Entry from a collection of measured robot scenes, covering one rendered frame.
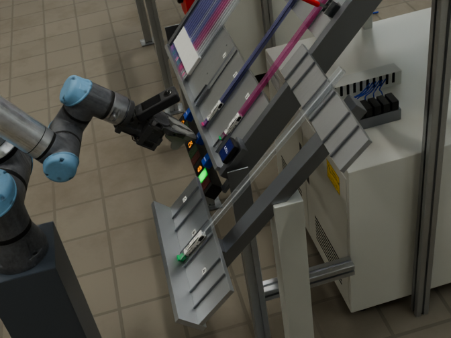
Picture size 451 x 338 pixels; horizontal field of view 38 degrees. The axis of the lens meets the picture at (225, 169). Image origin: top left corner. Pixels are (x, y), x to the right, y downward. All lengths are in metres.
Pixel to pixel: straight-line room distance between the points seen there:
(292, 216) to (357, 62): 0.90
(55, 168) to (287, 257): 0.55
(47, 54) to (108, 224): 1.56
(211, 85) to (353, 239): 0.57
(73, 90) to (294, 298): 0.69
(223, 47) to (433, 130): 0.59
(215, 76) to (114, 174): 1.15
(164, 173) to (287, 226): 1.48
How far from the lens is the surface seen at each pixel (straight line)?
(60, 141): 1.52
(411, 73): 2.04
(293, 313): 1.53
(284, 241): 1.35
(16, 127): 1.49
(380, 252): 1.92
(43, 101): 3.46
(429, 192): 1.78
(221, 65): 1.77
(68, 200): 2.76
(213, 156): 1.58
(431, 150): 1.69
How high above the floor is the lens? 1.70
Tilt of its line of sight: 39 degrees down
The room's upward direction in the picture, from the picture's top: 10 degrees counter-clockwise
